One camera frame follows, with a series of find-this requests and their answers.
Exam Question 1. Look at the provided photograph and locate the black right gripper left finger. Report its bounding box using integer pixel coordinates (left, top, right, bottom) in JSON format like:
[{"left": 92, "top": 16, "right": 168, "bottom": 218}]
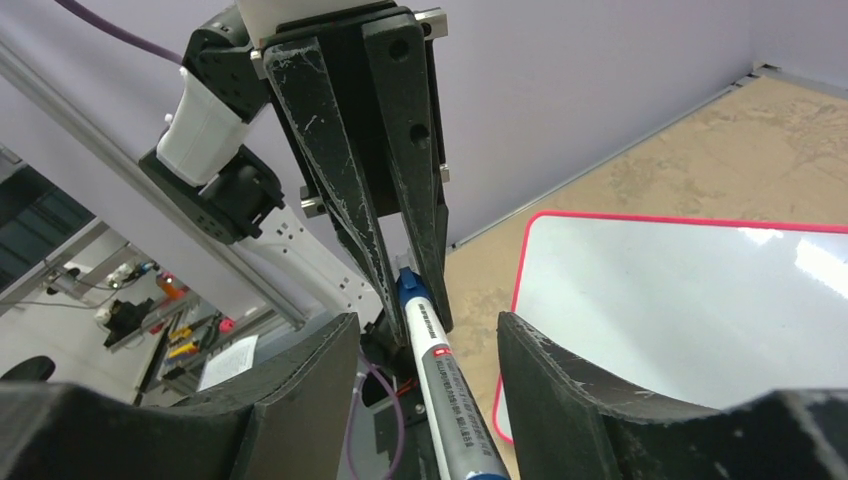
[{"left": 1, "top": 313, "right": 359, "bottom": 479}]

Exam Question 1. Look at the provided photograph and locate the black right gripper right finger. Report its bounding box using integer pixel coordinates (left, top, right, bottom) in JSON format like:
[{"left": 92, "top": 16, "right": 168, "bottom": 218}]
[{"left": 497, "top": 312, "right": 847, "bottom": 479}]

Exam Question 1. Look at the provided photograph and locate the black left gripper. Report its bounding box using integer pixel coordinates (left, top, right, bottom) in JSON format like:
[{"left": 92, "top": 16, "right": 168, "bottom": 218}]
[{"left": 237, "top": 1, "right": 454, "bottom": 346}]

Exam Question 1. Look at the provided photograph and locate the blue whiteboard marker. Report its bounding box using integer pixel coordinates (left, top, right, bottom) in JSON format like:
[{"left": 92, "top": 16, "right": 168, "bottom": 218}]
[{"left": 397, "top": 267, "right": 509, "bottom": 479}]

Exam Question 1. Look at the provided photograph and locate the red framed whiteboard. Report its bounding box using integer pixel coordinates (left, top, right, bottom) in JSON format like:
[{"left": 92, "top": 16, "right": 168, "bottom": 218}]
[{"left": 511, "top": 211, "right": 847, "bottom": 409}]

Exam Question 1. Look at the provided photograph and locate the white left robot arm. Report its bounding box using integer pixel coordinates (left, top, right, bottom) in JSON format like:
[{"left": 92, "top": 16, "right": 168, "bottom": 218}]
[{"left": 140, "top": 1, "right": 475, "bottom": 479}]

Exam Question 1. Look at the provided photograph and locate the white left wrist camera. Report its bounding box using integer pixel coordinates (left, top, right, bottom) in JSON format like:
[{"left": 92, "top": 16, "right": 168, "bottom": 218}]
[{"left": 156, "top": 67, "right": 249, "bottom": 187}]

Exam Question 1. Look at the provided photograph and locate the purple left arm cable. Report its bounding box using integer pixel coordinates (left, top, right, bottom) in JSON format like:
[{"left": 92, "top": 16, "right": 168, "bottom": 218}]
[{"left": 52, "top": 0, "right": 185, "bottom": 68}]

